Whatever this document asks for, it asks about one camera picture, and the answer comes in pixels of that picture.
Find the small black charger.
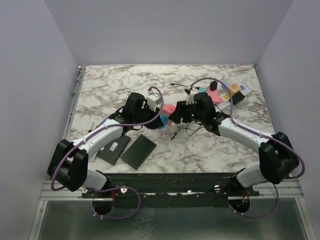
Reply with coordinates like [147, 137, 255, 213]
[209, 80, 218, 92]

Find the large black adapter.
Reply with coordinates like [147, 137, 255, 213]
[229, 91, 245, 105]

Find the pink cube socket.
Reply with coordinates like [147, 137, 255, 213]
[166, 118, 178, 132]

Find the pink triangular power strip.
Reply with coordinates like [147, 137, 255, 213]
[206, 88, 220, 105]

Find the blue plug adapter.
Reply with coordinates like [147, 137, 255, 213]
[158, 115, 168, 130]

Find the teal charger plug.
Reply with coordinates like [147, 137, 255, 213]
[197, 87, 207, 93]

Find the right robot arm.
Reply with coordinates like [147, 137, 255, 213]
[169, 92, 300, 196]

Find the pink square plug adapter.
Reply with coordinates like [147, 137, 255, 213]
[161, 104, 176, 117]

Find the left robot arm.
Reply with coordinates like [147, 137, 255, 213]
[47, 87, 164, 198]

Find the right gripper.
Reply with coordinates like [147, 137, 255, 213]
[170, 98, 206, 124]

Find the orange tan plug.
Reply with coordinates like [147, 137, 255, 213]
[226, 83, 241, 96]

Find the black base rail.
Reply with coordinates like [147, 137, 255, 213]
[49, 171, 291, 209]

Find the light blue plug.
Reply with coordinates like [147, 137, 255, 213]
[221, 81, 230, 91]

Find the right black flat box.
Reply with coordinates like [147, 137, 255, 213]
[121, 135, 157, 170]

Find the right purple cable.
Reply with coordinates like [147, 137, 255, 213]
[184, 77, 306, 218]

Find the white power strip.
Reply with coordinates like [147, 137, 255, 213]
[215, 84, 251, 110]

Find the thin black cable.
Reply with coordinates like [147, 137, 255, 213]
[170, 104, 231, 141]

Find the black flat box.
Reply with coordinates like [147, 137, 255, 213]
[121, 135, 157, 170]
[96, 135, 131, 166]

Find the left black flat box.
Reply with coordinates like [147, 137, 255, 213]
[96, 135, 131, 166]

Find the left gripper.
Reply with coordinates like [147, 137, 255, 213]
[133, 103, 163, 130]

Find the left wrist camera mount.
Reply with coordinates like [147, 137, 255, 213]
[146, 90, 162, 111]

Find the black screwdriver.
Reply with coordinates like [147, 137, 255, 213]
[170, 83, 190, 89]

